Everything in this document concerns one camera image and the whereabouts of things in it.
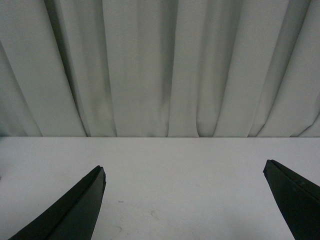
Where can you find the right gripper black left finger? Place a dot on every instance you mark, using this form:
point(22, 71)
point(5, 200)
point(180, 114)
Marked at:
point(73, 216)

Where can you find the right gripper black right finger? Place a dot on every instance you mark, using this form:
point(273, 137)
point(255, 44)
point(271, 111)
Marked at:
point(297, 198)

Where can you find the white pleated curtain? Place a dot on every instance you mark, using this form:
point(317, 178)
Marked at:
point(160, 68)

